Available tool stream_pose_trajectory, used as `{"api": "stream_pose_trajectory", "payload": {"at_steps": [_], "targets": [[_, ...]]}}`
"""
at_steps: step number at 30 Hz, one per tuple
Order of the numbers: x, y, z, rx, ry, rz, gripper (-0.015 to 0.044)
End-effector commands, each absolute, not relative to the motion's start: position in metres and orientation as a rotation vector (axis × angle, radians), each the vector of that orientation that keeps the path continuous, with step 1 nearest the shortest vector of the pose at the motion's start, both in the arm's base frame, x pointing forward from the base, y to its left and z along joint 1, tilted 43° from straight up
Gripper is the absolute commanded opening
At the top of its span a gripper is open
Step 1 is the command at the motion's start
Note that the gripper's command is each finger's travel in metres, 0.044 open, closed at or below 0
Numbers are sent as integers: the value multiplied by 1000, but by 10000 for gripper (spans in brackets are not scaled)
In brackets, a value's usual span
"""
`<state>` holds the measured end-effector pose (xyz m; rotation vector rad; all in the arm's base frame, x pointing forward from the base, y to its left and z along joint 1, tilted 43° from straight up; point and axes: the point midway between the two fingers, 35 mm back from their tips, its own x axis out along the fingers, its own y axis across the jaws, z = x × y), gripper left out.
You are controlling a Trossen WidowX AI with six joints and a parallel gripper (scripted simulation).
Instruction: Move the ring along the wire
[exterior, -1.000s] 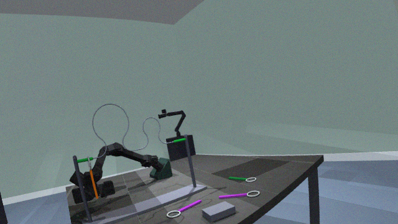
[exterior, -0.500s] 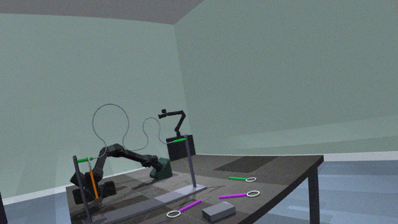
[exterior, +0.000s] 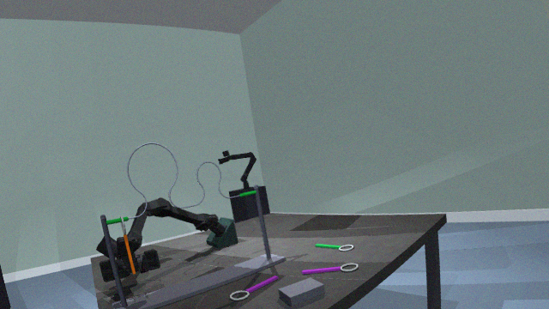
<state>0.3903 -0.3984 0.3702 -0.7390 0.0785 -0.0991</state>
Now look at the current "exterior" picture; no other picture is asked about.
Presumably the orange handle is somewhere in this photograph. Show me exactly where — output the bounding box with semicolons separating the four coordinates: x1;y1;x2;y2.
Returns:
120;216;136;274

